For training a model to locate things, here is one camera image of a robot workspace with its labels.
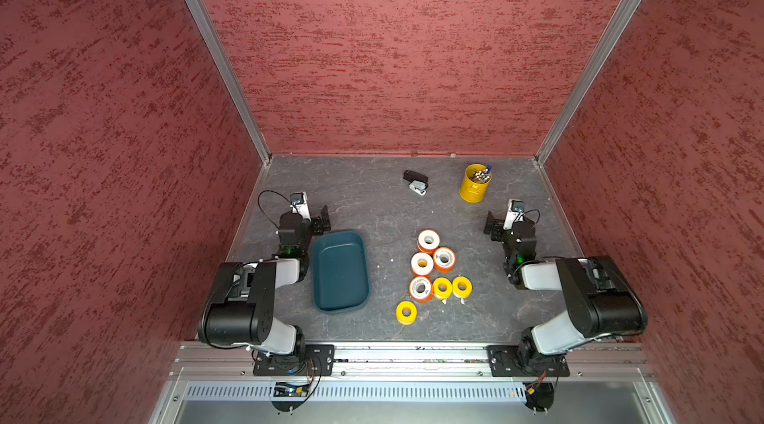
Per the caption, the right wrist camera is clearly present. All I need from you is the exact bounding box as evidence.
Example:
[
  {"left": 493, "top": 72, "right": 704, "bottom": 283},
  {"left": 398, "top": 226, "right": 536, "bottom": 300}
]
[{"left": 503, "top": 199, "right": 525, "bottom": 230}]

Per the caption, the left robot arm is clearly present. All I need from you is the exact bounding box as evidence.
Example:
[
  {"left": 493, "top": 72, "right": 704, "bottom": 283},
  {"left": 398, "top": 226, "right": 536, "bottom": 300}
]
[{"left": 197, "top": 207, "right": 331, "bottom": 358}]

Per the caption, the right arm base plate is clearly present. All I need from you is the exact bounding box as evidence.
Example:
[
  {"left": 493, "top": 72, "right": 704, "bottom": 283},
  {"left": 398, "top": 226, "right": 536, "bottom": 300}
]
[{"left": 485, "top": 344, "right": 570, "bottom": 379}]

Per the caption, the orange sealing tape roll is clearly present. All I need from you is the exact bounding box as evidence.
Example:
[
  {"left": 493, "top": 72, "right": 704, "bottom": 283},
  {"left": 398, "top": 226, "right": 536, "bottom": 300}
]
[
  {"left": 409, "top": 276, "right": 433, "bottom": 303},
  {"left": 433, "top": 247, "right": 457, "bottom": 273},
  {"left": 410, "top": 252, "right": 435, "bottom": 277},
  {"left": 417, "top": 229, "right": 441, "bottom": 255}
]

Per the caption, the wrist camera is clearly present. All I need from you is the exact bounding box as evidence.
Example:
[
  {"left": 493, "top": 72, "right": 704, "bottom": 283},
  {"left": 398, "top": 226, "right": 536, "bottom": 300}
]
[
  {"left": 290, "top": 191, "right": 310, "bottom": 220},
  {"left": 503, "top": 199, "right": 525, "bottom": 230}
]

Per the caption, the black white stapler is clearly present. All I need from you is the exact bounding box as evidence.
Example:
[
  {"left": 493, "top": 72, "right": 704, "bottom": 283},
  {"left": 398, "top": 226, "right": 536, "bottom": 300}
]
[{"left": 403, "top": 169, "right": 429, "bottom": 196}]

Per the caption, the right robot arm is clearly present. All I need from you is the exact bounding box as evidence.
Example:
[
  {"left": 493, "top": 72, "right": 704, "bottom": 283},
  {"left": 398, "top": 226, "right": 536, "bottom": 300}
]
[{"left": 483, "top": 212, "right": 648, "bottom": 374}]

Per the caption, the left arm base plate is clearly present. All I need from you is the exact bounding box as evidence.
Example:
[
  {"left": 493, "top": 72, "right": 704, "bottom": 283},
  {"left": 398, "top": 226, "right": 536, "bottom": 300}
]
[{"left": 253, "top": 344, "right": 335, "bottom": 377}]

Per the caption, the yellow pen cup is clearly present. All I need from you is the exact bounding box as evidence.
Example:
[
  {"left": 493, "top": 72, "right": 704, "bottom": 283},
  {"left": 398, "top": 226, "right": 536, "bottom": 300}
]
[{"left": 460, "top": 163, "right": 493, "bottom": 203}]

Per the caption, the yellow tape roll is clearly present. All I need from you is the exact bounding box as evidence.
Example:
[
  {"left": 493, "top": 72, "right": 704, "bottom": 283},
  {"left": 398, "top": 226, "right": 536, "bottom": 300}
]
[
  {"left": 452, "top": 276, "right": 474, "bottom": 300},
  {"left": 396, "top": 301, "right": 418, "bottom": 326},
  {"left": 432, "top": 277, "right": 453, "bottom": 302}
]

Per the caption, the aluminium front rail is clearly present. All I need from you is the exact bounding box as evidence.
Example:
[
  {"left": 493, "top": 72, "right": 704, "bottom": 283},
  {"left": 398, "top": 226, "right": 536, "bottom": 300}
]
[{"left": 169, "top": 342, "right": 657, "bottom": 382}]

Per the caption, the teal storage box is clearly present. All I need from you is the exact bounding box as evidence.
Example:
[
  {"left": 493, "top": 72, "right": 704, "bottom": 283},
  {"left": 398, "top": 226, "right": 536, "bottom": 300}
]
[{"left": 310, "top": 230, "right": 371, "bottom": 314}]

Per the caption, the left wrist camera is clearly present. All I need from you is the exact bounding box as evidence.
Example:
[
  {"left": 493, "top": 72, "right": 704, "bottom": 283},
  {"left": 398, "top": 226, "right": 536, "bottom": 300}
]
[{"left": 290, "top": 191, "right": 310, "bottom": 220}]

